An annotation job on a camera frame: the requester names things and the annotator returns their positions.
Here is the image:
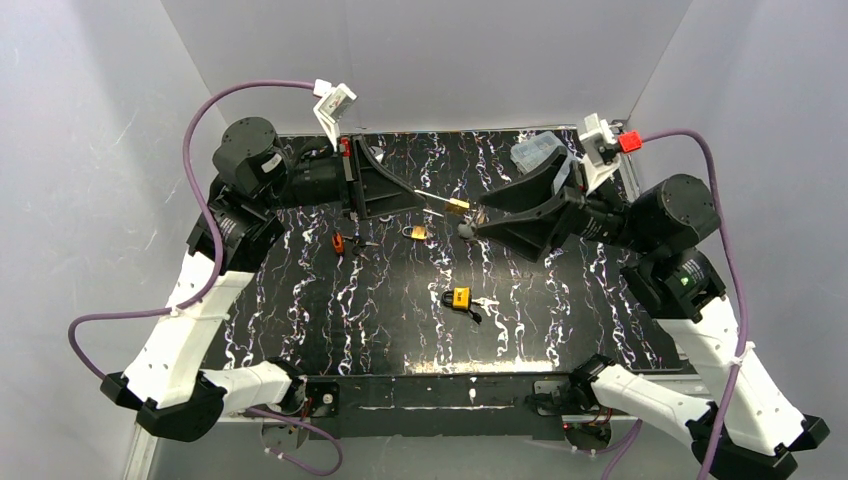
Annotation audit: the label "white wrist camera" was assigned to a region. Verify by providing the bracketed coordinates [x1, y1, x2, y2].
[578, 113, 643, 195]
[313, 79, 358, 150]

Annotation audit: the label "long shackle orange padlock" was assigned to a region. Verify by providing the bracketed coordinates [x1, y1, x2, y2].
[414, 189, 481, 241]

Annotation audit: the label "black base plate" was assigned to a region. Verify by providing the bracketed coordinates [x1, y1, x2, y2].
[280, 372, 622, 449]

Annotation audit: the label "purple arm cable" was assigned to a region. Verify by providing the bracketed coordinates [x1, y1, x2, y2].
[599, 129, 750, 480]
[67, 80, 344, 478]

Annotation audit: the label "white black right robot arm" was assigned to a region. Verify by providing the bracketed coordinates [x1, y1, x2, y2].
[476, 147, 829, 479]

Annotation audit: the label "small brass padlock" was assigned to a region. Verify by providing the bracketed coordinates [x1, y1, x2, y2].
[401, 225, 433, 242]

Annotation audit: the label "black head keys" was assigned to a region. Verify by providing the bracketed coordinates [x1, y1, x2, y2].
[344, 235, 379, 256]

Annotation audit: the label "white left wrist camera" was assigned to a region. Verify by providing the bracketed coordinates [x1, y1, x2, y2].
[313, 79, 358, 150]

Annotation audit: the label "orange black padlock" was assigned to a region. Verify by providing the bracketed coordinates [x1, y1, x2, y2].
[332, 232, 345, 256]

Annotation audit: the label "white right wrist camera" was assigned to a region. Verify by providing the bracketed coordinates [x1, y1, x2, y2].
[578, 113, 643, 195]

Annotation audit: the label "yellow padlock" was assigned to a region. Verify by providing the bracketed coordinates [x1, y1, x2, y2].
[440, 287, 482, 325]

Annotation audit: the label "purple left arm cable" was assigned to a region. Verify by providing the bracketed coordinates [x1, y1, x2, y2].
[67, 80, 344, 478]

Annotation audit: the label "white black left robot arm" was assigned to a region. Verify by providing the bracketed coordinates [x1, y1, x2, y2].
[101, 117, 424, 442]

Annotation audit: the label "clear plastic screw box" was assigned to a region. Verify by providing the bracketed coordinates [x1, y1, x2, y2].
[510, 131, 578, 181]

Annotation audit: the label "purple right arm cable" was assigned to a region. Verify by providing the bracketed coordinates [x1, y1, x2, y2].
[599, 129, 750, 480]

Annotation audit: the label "silver keys on ring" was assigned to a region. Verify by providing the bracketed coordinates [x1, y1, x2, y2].
[471, 297, 500, 312]

